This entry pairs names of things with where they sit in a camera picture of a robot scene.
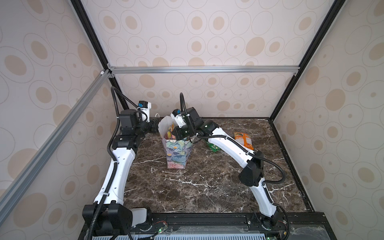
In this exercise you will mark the silver aluminium rail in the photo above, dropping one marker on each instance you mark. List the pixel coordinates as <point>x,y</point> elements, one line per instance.
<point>20,185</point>
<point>211,70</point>

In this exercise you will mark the black corner frame post right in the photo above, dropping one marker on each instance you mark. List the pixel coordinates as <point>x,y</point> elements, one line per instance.
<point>324,28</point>

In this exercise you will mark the orange snack bag at back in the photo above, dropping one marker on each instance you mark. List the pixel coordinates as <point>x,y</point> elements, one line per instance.
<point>244,139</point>

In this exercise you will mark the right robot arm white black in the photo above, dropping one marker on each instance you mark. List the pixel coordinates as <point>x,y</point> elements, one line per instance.
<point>252,163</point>

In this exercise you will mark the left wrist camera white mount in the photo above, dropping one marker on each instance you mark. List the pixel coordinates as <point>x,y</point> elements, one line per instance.
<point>144,108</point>

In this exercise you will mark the black corner frame post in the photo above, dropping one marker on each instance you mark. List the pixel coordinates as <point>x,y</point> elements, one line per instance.
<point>80,11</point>
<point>324,28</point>

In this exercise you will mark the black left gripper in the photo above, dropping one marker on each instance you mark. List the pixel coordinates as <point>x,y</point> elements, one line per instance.
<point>154,123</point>

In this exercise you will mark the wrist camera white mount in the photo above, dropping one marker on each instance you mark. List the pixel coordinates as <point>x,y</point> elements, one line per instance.
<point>144,108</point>
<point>178,118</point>

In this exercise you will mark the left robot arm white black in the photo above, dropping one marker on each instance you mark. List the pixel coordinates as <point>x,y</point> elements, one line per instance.
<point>107,215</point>

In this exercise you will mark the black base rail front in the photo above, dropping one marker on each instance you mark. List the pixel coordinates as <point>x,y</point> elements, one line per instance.
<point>218,226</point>

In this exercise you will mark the green spring tea snack bag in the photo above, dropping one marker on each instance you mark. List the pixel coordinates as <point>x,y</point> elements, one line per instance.
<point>213,147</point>

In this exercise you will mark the silver aluminium rail back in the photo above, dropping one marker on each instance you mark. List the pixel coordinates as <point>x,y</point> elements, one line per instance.
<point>211,70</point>

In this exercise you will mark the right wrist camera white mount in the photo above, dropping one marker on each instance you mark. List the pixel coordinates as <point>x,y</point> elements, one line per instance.
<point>178,118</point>

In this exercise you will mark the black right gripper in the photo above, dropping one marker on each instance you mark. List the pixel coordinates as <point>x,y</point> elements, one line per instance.
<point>176,132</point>

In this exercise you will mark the floral paper bag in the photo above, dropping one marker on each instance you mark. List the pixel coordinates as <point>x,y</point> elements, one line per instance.
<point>177,152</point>

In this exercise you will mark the black corner frame post left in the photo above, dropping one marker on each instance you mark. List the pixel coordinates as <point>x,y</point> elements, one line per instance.
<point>80,11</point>

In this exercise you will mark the silver aluminium rail left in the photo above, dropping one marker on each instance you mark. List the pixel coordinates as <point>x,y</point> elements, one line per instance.
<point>20,185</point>

